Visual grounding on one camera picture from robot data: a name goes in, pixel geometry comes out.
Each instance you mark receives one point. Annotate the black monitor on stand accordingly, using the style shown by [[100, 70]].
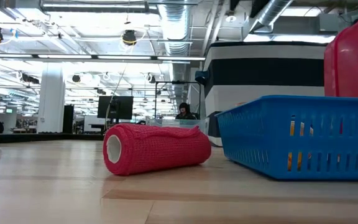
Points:
[[117, 107]]

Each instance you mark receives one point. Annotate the clear plastic container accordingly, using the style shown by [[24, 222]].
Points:
[[172, 123]]

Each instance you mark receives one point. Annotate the white building column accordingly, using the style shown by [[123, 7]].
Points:
[[51, 99]]

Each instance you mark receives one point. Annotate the black hanging ceiling camera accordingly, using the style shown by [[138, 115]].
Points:
[[129, 37]]

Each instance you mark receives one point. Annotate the red bandage roll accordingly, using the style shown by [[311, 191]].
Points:
[[160, 149]]

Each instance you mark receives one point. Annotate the person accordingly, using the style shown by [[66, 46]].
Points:
[[184, 112]]

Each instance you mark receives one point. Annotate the navy white striped fabric bin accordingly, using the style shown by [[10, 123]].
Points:
[[259, 74]]

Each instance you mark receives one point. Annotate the red plastic case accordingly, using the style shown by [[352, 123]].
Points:
[[356, 62]]

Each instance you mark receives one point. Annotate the tall black cabinet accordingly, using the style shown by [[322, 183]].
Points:
[[68, 119]]

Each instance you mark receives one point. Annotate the black metal table frame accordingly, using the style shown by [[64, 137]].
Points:
[[42, 137]]

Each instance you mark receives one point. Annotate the blue plastic slotted basket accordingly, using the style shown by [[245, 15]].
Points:
[[259, 140]]

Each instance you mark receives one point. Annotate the black metal rack frame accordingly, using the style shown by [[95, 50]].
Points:
[[179, 82]]

